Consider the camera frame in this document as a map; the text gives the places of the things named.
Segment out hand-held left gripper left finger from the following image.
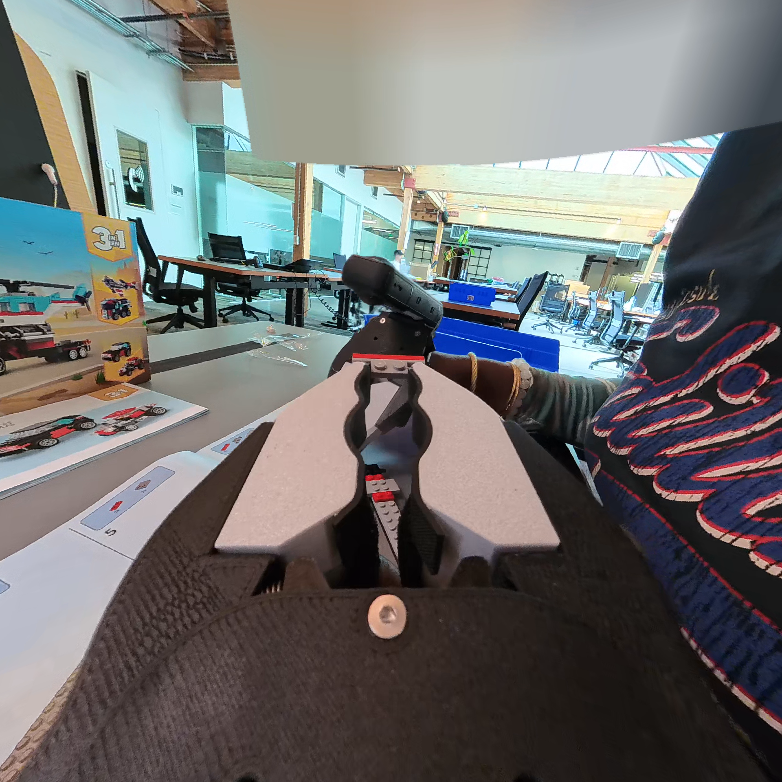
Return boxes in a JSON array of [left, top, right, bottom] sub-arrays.
[[214, 360, 382, 587]]

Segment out wooden pillar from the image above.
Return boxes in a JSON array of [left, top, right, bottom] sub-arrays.
[[293, 162, 314, 260]]

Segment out wooden top office desk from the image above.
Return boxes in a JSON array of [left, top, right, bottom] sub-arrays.
[[158, 255, 327, 331], [422, 287, 526, 326]]

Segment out open instruction booklet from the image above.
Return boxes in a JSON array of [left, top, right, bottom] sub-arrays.
[[0, 420, 275, 761]]

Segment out car cover instruction booklet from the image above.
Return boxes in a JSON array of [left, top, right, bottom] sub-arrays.
[[0, 384, 210, 499]]

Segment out person's printed black shirt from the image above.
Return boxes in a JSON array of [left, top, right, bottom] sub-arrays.
[[583, 122, 782, 782]]

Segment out small red grey lego assembly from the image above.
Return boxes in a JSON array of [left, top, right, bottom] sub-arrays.
[[352, 353, 427, 382]]

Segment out white door with window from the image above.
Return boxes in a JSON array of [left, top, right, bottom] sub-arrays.
[[101, 86, 161, 270]]

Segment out row of office chairs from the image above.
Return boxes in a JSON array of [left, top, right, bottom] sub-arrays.
[[516, 272, 657, 373]]

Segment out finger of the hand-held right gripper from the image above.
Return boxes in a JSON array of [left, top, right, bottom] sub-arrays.
[[365, 378, 411, 454]]

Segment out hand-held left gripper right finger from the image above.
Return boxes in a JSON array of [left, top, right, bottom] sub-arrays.
[[398, 360, 562, 587]]

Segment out gold and beaded bracelets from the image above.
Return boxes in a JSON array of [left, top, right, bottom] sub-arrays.
[[467, 351, 534, 419]]

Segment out long grey lego chassis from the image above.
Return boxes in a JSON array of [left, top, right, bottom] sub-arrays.
[[365, 463, 404, 551]]

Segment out person's right hand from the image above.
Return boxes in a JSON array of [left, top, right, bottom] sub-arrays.
[[426, 349, 477, 409]]

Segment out blue plastic bin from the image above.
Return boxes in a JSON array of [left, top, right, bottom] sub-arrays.
[[365, 313, 560, 375]]

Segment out lego set box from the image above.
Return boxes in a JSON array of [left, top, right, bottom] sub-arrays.
[[0, 197, 151, 401]]

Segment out black office chair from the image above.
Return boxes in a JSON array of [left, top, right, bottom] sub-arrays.
[[217, 278, 276, 323], [127, 217, 205, 334]]

